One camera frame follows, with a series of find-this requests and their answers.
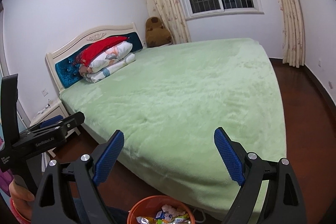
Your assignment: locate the person's left hand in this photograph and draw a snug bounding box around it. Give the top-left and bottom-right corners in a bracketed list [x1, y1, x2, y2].
[9, 180, 35, 221]

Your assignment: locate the white nightstand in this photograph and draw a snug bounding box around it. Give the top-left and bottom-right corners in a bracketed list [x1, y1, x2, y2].
[30, 98, 80, 157]

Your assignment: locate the green yellow snack bag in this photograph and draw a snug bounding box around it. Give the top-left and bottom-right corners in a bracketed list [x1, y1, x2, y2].
[171, 214, 191, 224]

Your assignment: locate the red pillow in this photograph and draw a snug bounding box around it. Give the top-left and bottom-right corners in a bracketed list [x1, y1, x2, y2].
[74, 36, 127, 66]

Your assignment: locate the right floral curtain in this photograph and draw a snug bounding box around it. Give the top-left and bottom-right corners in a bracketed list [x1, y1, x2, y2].
[280, 0, 305, 68]

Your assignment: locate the green blanket bed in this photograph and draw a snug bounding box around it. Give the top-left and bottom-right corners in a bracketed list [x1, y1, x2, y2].
[60, 38, 286, 220]

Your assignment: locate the cream and blue headboard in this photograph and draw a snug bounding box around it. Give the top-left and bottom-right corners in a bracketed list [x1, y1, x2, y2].
[45, 22, 144, 93]

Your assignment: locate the wall power socket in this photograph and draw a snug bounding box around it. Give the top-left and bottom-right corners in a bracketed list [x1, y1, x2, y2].
[42, 89, 49, 97]

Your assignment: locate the brown plush bear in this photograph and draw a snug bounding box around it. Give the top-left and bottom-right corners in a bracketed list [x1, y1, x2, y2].
[145, 16, 172, 48]

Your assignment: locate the white floral folded quilt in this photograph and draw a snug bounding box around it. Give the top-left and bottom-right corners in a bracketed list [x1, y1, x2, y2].
[79, 41, 135, 83]

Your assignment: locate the orange trash bucket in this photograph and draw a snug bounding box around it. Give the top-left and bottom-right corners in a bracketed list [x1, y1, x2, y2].
[127, 195, 195, 224]

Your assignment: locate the white tissue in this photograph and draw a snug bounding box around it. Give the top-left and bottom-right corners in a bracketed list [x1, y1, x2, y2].
[162, 205, 186, 217]

